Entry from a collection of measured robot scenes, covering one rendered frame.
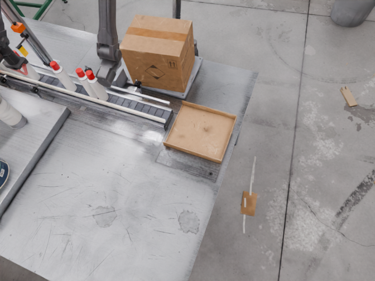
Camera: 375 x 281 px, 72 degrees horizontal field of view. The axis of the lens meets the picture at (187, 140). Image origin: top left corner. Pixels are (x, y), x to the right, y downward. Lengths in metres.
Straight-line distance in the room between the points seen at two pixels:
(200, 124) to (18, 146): 0.92
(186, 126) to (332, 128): 1.49
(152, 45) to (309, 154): 1.55
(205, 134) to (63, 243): 0.81
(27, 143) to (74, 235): 0.53
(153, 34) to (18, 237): 1.11
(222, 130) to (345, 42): 2.10
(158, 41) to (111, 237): 0.91
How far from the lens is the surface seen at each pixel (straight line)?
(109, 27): 1.05
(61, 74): 1.49
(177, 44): 1.29
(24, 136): 1.57
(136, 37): 1.36
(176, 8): 2.27
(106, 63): 1.11
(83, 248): 1.28
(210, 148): 1.28
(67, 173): 1.41
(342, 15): 3.26
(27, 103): 1.68
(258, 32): 3.06
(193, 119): 1.36
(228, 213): 2.04
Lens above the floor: 1.99
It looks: 63 degrees down
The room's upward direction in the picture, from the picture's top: 10 degrees counter-clockwise
